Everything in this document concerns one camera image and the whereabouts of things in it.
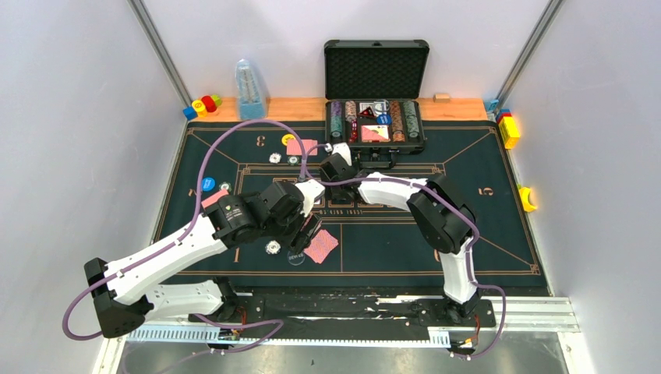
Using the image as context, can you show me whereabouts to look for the red-backed card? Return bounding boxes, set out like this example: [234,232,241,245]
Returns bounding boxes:
[303,229,339,264]
[286,139,318,156]

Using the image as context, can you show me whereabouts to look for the white-blue poker chip stack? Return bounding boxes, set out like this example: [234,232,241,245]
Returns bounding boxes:
[265,240,281,255]

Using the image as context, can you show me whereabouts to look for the yellow big blind button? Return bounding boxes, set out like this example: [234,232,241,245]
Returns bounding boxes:
[281,133,297,146]

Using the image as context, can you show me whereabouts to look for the red-backed cards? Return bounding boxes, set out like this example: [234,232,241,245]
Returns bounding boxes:
[201,189,228,209]

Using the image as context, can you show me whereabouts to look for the blue small blind button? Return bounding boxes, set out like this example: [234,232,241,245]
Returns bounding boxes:
[200,177,216,192]

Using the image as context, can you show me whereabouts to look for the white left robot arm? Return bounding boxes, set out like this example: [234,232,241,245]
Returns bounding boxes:
[84,180,325,338]

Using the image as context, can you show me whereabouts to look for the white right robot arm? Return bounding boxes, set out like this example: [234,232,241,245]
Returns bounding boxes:
[320,154,480,326]

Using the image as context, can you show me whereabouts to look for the clear dealer button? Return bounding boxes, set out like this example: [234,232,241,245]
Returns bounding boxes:
[287,253,306,266]

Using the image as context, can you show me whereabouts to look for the playing card deck in case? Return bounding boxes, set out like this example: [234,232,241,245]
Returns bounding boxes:
[360,125,391,143]

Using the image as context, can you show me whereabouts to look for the pink-white chip row in case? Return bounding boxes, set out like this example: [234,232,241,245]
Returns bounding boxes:
[345,101,357,122]

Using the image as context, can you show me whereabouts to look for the purple-green chip row in case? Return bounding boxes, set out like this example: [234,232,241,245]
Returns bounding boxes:
[330,101,344,138]

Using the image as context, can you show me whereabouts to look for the blue button in case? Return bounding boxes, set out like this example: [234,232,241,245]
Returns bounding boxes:
[376,114,392,125]

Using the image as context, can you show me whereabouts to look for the orange chip row in case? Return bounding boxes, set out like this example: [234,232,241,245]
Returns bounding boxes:
[390,101,405,142]

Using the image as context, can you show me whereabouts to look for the green poker table mat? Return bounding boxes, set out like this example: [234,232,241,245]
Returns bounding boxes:
[155,121,547,289]

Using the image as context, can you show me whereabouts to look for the black poker chip case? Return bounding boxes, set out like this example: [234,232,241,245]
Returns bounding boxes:
[323,39,430,170]

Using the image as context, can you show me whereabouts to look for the red toy cylinder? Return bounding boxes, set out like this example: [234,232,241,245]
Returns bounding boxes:
[200,95,217,113]

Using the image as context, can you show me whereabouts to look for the yellow toy cylinder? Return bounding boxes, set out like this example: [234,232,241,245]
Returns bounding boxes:
[191,100,208,117]

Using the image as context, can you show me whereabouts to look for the green toy block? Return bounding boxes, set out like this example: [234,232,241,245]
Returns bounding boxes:
[210,94,222,107]

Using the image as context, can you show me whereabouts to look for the small wooden block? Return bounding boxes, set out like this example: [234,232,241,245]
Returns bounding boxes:
[433,93,451,103]

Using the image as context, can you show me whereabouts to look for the blue toy cube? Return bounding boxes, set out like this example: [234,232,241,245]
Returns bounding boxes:
[182,107,198,121]

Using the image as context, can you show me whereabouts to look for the yellow toy block right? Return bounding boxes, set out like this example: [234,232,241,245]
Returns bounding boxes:
[496,109,521,150]

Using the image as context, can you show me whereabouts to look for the yellow curved toy piece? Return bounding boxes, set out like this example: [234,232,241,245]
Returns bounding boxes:
[518,185,538,213]

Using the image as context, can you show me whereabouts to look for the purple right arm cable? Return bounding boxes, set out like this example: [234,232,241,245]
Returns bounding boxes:
[299,143,508,360]

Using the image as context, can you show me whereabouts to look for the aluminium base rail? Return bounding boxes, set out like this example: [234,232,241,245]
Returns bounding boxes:
[124,294,580,348]

